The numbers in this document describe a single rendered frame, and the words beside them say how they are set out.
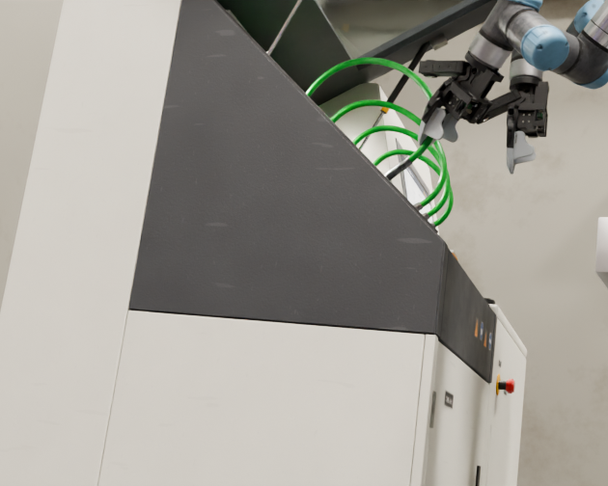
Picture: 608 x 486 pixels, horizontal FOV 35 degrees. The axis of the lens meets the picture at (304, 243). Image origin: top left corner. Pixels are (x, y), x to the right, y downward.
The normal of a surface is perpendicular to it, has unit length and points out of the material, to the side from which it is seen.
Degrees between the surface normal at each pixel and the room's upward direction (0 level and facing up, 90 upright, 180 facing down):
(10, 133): 90
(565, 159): 90
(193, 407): 90
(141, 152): 90
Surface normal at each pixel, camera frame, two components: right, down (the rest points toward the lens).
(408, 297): -0.31, -0.26
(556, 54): 0.32, 0.61
